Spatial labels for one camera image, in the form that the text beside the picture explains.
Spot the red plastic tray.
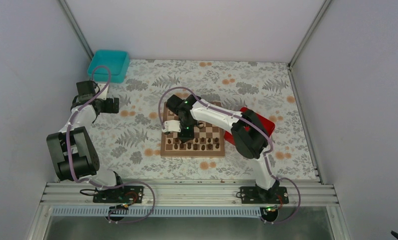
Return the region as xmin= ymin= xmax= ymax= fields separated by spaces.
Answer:
xmin=224 ymin=107 xmax=275 ymax=148

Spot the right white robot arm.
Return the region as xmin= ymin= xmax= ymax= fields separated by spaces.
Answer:
xmin=161 ymin=94 xmax=279 ymax=204

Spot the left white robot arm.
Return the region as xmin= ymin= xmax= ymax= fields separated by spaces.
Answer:
xmin=46 ymin=80 xmax=126 ymax=203

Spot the wooden chessboard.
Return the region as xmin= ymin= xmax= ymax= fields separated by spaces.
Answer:
xmin=161 ymin=121 xmax=225 ymax=158

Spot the floral patterned table mat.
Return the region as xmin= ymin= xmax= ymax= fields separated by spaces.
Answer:
xmin=89 ymin=59 xmax=316 ymax=180

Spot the teal plastic bin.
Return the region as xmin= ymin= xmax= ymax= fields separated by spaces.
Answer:
xmin=87 ymin=49 xmax=130 ymax=84

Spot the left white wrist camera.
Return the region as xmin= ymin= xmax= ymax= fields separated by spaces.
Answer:
xmin=95 ymin=82 xmax=108 ymax=100

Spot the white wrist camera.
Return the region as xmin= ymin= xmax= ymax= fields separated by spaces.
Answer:
xmin=162 ymin=120 xmax=181 ymax=134
xmin=95 ymin=82 xmax=108 ymax=100

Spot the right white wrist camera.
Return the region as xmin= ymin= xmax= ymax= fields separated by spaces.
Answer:
xmin=162 ymin=120 xmax=181 ymax=134

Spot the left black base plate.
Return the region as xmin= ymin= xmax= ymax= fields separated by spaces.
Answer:
xmin=93 ymin=185 xmax=144 ymax=205

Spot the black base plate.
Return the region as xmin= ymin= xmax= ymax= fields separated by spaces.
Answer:
xmin=93 ymin=185 xmax=144 ymax=205
xmin=235 ymin=186 xmax=289 ymax=204

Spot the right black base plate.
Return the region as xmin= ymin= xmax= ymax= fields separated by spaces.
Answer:
xmin=235 ymin=186 xmax=289 ymax=204

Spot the aluminium mounting rail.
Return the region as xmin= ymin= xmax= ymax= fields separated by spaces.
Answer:
xmin=28 ymin=180 xmax=350 ymax=240

